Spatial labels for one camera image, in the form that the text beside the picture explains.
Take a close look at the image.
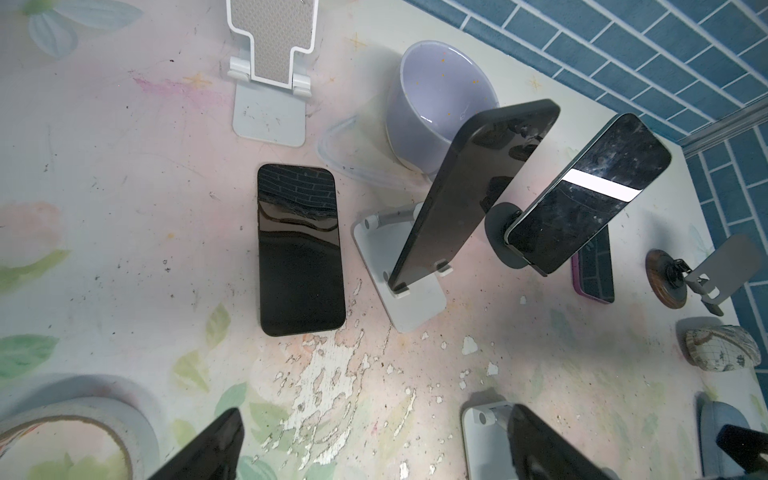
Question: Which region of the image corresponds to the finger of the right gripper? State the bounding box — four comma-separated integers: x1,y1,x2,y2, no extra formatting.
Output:
716,424,767,474

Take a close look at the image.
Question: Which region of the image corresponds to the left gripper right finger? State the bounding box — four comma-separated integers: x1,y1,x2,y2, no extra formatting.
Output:
507,404,610,480

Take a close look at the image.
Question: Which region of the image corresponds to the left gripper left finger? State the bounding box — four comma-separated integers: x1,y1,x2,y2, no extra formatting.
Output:
150,407,245,480

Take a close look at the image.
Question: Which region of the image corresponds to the purple-cased black phone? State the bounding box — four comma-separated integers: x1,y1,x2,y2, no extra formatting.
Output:
571,226,615,304

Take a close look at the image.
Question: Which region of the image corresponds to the wooden base metal stand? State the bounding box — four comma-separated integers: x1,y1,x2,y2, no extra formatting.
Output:
645,234,767,317

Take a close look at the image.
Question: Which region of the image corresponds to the white stand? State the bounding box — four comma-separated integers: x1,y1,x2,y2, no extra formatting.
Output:
352,202,453,333
462,401,618,479
226,0,319,148

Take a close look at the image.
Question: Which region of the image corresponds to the black round stand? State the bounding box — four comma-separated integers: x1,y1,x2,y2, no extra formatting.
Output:
484,202,529,269

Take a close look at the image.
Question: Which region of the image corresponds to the teal-edged phone on round stand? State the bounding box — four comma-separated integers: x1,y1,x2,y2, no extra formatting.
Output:
503,113,672,276

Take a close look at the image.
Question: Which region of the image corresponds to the blue glasses case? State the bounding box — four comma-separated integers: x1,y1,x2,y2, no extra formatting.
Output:
699,400,757,480

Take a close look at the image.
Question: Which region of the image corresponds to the tape roll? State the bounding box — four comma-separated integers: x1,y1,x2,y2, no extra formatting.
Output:
1,397,160,479

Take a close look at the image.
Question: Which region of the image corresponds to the map-patterned pouch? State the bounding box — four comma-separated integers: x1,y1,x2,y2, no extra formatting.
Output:
685,325,762,372

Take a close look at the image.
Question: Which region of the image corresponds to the lavender mug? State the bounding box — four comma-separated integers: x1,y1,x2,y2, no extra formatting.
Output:
385,40,499,176

